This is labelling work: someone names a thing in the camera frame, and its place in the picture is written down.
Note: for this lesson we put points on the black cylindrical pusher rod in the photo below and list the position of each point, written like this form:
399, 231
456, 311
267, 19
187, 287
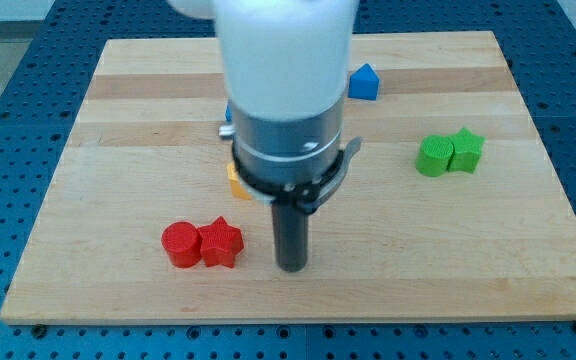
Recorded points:
290, 229

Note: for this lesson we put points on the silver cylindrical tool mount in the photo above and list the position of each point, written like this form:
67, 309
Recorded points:
297, 161

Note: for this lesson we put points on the red star block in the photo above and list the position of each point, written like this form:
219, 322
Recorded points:
220, 243

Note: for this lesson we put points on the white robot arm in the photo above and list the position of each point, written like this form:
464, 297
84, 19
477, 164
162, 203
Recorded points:
285, 72

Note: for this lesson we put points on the blue block behind arm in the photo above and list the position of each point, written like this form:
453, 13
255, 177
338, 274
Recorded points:
228, 114

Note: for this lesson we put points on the red circle block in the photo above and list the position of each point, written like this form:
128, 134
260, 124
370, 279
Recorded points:
182, 243

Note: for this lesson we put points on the green circle block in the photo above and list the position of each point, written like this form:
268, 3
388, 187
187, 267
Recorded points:
434, 155

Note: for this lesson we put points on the green star block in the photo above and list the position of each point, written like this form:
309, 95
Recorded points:
467, 152

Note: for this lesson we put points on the yellow block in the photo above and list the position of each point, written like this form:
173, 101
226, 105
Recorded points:
237, 190

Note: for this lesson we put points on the blue triangle block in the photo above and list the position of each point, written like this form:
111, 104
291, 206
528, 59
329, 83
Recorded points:
364, 83

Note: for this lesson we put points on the wooden board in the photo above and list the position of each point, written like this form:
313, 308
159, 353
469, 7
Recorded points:
450, 211

